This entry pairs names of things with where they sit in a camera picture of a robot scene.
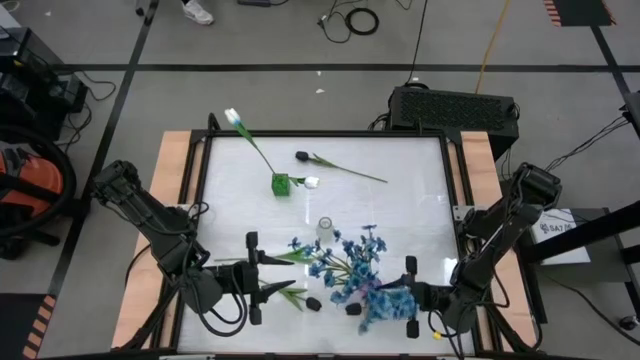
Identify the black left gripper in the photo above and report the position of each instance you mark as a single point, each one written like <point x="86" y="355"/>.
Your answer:
<point x="235" y="279"/>

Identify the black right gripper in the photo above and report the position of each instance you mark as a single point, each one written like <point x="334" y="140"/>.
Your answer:
<point x="432" y="299"/>

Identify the black tulip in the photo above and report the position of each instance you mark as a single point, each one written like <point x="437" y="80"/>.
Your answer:
<point x="313" y="303"/>
<point x="353" y="308"/>
<point x="301" y="156"/>

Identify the white tulip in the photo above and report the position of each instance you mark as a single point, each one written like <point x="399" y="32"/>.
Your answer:
<point x="232" y="116"/>
<point x="311" y="182"/>

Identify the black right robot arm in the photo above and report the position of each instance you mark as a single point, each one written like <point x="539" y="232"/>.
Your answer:
<point x="500" y="235"/>

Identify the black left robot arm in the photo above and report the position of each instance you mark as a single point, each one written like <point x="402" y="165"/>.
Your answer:
<point x="150" y="220"/>

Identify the purple ribbed glass vase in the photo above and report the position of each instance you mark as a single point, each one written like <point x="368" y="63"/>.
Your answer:
<point x="371" y="288"/>

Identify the clear glass vase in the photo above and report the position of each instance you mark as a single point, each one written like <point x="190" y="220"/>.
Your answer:
<point x="325" y="227"/>

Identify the green glass vase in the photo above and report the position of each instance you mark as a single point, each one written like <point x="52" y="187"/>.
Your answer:
<point x="281" y="185"/>

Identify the wooden side board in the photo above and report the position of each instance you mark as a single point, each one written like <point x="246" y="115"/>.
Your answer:
<point x="175" y="155"/>
<point x="480" y="165"/>

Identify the white paper sign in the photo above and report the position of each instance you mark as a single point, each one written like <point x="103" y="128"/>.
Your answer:
<point x="560" y="235"/>

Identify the black mesh computer case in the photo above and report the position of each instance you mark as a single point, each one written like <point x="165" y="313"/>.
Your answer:
<point x="450" y="112"/>

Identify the black stand beam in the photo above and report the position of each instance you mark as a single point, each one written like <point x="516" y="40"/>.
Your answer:
<point x="590" y="230"/>

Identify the black caster wheel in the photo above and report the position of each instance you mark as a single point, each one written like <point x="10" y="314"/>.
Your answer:
<point x="628" y="322"/>

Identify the black orange hazard floor mat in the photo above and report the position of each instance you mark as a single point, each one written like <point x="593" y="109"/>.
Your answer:
<point x="580" y="12"/>
<point x="30" y="325"/>

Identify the orange black vacuum cleaner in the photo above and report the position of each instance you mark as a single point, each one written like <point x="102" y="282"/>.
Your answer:
<point x="30" y="180"/>

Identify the person's foot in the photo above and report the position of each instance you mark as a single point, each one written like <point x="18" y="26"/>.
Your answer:
<point x="197" y="12"/>

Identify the black power strip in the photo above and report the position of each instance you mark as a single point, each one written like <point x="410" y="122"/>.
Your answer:
<point x="255" y="2"/>

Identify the black equipment box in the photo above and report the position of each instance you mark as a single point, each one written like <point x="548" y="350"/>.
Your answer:
<point x="30" y="75"/>

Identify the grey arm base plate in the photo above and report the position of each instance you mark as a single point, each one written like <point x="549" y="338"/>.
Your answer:
<point x="461" y="212"/>

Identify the black rig frame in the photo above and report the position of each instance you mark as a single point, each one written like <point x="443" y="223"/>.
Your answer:
<point x="350" y="133"/>

